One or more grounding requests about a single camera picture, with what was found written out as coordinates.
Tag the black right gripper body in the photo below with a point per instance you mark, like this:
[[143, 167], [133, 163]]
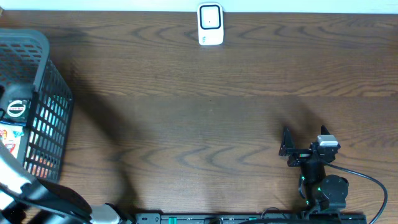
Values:
[[300, 155]]

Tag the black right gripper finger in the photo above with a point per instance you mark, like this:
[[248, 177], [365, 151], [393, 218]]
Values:
[[287, 144], [324, 130]]

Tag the yellow snack bag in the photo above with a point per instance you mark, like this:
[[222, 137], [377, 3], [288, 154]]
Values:
[[11, 137]]

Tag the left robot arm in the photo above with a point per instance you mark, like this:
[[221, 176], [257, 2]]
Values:
[[20, 191]]

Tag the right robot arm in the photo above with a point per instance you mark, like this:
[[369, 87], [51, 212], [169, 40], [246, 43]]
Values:
[[324, 194]]

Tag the white barcode scanner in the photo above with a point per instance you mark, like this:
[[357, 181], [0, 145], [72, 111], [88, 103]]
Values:
[[210, 24]]

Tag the grey plastic shopping basket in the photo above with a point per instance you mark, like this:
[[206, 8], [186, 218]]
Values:
[[27, 73]]

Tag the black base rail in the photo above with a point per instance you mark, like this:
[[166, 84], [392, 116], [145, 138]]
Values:
[[269, 217]]

